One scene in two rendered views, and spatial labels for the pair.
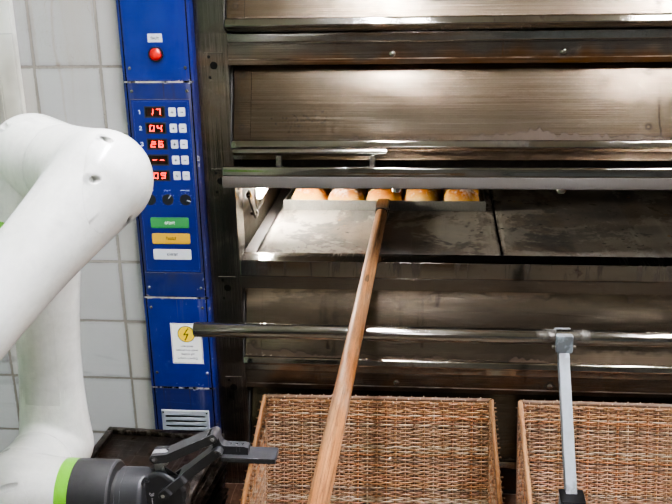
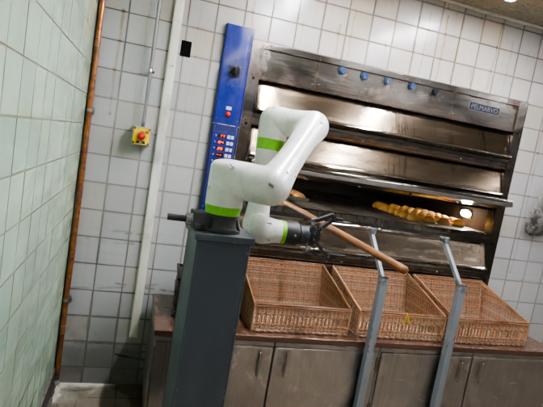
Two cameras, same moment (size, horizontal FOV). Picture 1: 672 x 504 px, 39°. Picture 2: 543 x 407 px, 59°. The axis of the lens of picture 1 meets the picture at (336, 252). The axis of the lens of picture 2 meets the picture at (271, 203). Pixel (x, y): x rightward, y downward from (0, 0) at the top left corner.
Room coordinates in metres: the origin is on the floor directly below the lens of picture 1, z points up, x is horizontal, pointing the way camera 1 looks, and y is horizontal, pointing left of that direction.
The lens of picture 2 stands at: (-0.56, 1.11, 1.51)
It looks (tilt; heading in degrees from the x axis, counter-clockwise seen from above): 6 degrees down; 338
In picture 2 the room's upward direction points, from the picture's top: 10 degrees clockwise
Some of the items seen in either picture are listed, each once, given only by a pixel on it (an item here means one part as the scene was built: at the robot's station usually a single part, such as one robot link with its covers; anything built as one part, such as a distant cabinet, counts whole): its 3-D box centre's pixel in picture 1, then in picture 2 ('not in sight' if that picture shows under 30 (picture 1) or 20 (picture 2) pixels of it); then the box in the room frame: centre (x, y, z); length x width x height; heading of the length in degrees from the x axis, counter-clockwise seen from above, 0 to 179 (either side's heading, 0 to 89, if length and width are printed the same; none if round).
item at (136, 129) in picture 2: not in sight; (141, 136); (2.13, 0.83, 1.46); 0.10 x 0.07 x 0.10; 84
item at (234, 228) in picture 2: not in sight; (205, 220); (1.03, 0.69, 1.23); 0.26 x 0.15 x 0.06; 88
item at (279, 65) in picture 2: not in sight; (397, 91); (2.04, -0.67, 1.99); 1.80 x 0.08 x 0.21; 84
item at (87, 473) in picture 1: (101, 491); (290, 232); (1.11, 0.32, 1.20); 0.12 x 0.06 x 0.09; 173
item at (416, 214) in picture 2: not in sight; (416, 213); (2.38, -1.29, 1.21); 0.61 x 0.48 x 0.06; 174
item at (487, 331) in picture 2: not in sight; (466, 308); (1.68, -1.25, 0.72); 0.56 x 0.49 x 0.28; 85
